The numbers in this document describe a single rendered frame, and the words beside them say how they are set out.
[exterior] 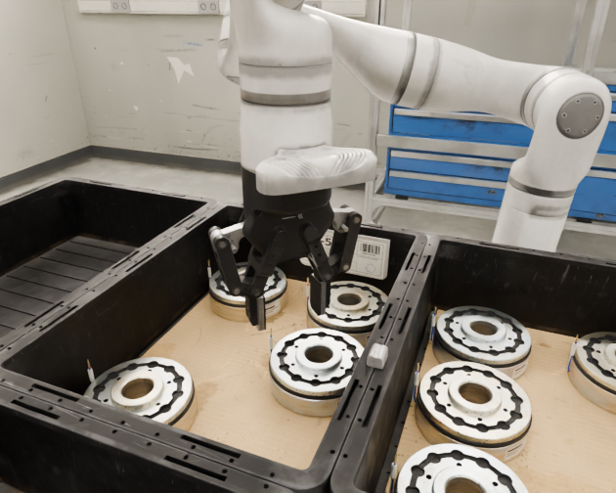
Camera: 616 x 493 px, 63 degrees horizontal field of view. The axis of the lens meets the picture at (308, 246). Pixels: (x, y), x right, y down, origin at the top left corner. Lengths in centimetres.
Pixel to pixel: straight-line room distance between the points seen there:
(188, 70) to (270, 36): 342
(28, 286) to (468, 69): 67
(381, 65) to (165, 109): 335
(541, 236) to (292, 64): 53
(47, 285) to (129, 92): 338
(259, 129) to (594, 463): 41
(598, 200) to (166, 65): 284
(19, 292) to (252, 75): 53
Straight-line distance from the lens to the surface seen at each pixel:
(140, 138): 416
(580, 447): 55
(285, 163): 34
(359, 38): 67
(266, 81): 37
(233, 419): 52
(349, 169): 36
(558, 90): 73
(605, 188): 246
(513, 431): 49
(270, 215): 41
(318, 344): 54
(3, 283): 84
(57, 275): 82
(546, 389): 60
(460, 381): 52
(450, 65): 68
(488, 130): 236
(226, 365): 58
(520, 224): 79
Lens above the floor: 120
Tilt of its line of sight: 27 degrees down
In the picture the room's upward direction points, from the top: straight up
